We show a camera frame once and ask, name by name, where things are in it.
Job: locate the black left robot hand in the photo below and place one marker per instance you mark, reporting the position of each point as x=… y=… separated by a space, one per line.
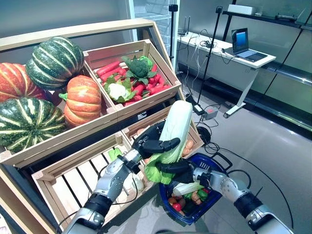
x=153 y=143

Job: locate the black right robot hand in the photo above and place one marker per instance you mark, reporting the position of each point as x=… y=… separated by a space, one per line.
x=182 y=175

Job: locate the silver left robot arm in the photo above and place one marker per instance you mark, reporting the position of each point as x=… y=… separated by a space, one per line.
x=109 y=180

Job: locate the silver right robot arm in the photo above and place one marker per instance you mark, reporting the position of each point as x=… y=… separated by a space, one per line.
x=226 y=182

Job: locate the blue plastic shopping basket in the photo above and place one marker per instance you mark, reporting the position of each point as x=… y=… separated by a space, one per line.
x=192 y=215

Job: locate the brown potato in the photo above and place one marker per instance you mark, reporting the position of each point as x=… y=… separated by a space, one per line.
x=190 y=144
x=140 y=131
x=185 y=151
x=147 y=160

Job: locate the wooden potato crate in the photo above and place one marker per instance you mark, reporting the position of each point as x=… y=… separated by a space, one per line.
x=151 y=119

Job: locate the small orange round vegetable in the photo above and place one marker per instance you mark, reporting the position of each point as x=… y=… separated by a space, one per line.
x=196 y=197

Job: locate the green bell pepper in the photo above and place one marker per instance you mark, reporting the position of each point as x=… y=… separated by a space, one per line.
x=202 y=193

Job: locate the brown onion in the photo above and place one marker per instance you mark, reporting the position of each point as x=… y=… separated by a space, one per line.
x=171 y=200

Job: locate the red tomato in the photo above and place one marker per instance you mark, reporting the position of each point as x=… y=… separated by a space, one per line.
x=177 y=206

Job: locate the dark green cucumber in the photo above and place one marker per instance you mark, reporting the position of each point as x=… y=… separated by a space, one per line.
x=189 y=207

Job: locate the red-orange carrot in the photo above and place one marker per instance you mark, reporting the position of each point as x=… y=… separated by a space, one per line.
x=108 y=68
x=157 y=78
x=158 y=89
x=136 y=98
x=139 y=89
x=111 y=75

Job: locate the grey power adapter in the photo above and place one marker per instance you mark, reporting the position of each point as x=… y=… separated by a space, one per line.
x=199 y=109

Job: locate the white cauliflower with leaves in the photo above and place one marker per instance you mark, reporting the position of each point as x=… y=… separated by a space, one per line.
x=118 y=91

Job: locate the grey box with red label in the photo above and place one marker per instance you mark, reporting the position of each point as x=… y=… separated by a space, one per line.
x=211 y=113

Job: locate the dark green broccoli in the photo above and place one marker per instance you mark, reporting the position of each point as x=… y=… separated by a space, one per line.
x=139 y=68

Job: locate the small orange striped pumpkin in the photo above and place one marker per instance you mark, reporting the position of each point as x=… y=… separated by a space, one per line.
x=83 y=100

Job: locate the light green cabbage head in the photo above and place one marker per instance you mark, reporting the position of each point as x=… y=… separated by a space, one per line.
x=146 y=61

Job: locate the slatted wooden cabbage crate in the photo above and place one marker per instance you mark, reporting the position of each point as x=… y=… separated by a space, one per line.
x=73 y=175

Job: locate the wide wooden pumpkin crate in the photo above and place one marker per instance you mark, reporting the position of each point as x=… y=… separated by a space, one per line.
x=61 y=139

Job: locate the black tripod sensor stand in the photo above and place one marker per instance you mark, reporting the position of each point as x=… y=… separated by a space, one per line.
x=172 y=31
x=211 y=48

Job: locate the white desk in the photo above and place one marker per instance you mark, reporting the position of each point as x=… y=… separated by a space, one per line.
x=219 y=52

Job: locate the black router with antennas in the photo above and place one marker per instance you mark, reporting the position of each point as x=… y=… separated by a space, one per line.
x=186 y=29

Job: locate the green striped pumpkin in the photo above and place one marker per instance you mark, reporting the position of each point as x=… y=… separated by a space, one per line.
x=29 y=123
x=54 y=62

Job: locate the glass door refrigerator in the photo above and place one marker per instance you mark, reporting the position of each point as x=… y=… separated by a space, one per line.
x=156 y=14

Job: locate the open grey laptop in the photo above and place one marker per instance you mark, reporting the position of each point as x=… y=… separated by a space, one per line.
x=240 y=39

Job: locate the wooden display stand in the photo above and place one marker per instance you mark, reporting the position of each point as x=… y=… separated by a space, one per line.
x=73 y=30

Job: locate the large orange striped pumpkin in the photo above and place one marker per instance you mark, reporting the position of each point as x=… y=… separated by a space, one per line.
x=14 y=81

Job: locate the white box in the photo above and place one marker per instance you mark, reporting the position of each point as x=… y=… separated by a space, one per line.
x=241 y=9

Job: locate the black wall shelving unit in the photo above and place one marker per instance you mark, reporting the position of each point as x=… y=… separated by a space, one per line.
x=268 y=20

